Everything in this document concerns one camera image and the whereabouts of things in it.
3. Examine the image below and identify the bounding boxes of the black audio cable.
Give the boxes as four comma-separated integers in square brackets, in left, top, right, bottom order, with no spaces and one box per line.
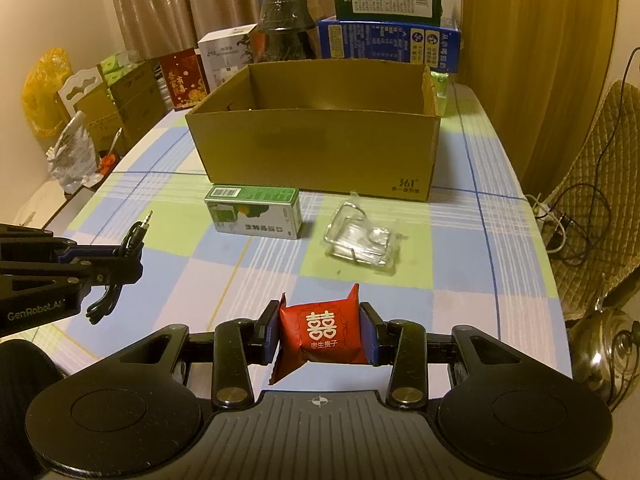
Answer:
[85,210,153,326]

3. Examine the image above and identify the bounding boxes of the quilted beige chair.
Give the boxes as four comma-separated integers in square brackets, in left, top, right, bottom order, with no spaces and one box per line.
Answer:
[542,80,640,321]

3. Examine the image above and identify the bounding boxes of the black wrapped bowls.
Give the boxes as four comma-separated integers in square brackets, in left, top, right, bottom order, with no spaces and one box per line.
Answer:
[252,0,318,66]

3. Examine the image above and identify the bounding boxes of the checkered cloth desktop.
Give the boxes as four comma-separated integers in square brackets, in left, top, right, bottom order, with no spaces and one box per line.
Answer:
[47,72,573,411]

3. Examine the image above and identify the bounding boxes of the white plastic bag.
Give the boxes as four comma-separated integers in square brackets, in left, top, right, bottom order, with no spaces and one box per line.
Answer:
[46,110,101,193]

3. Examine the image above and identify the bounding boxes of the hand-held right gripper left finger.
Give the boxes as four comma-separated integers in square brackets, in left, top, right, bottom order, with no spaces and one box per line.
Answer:
[122,300,287,409]

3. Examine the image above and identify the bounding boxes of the green medicine box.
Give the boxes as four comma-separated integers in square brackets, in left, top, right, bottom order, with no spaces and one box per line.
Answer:
[204,184,303,239]

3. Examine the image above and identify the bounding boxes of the small brown carton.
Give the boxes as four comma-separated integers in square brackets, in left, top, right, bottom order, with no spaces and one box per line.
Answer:
[75,87,126,156]

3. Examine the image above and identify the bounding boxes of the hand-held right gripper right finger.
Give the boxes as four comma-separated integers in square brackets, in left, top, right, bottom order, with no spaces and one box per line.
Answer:
[359,301,522,409]

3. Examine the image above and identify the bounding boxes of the white power strip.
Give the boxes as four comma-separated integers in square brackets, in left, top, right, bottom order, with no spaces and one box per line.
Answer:
[532,195,566,252]

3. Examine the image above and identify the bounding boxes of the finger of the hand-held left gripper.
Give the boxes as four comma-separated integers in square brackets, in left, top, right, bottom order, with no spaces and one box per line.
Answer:
[0,224,126,267]
[0,247,146,311]

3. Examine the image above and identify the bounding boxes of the blue printed box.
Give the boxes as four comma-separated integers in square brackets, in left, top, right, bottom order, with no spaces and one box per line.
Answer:
[317,16,462,73]

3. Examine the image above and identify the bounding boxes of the red gold gift box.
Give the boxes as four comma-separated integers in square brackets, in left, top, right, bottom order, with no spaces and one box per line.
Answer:
[160,49,211,111]

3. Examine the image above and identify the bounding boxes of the brown cardboard box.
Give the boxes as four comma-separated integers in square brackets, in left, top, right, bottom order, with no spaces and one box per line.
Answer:
[185,57,442,203]

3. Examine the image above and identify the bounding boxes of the clear plastic wire hook pack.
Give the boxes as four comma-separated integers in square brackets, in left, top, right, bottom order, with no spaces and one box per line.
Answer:
[320,192,401,276]

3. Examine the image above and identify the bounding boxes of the green tissue pack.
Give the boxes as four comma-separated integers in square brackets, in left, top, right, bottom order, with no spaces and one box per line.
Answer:
[100,52,136,83]

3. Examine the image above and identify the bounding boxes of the shiny green packet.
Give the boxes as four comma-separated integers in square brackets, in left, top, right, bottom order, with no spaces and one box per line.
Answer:
[427,70,451,116]

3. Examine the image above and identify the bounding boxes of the white printed carton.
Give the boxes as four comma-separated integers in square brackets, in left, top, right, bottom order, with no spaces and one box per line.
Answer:
[197,25,258,93]

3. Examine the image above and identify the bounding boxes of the yellow plastic bag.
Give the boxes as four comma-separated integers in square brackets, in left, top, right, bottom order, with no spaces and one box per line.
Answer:
[20,47,73,141]

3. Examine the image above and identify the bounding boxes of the golden brown curtain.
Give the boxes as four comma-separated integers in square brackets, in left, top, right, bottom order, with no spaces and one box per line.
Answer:
[460,0,616,201]

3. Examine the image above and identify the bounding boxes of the red snack packet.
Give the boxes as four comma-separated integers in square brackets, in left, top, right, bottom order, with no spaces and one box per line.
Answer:
[270,283,371,386]

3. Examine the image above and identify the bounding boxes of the large brown carton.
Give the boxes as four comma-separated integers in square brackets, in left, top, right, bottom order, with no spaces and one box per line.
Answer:
[107,60,168,146]

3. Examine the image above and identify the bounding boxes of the beige patterned curtain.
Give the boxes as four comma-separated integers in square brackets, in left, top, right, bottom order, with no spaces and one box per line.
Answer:
[105,0,266,61]

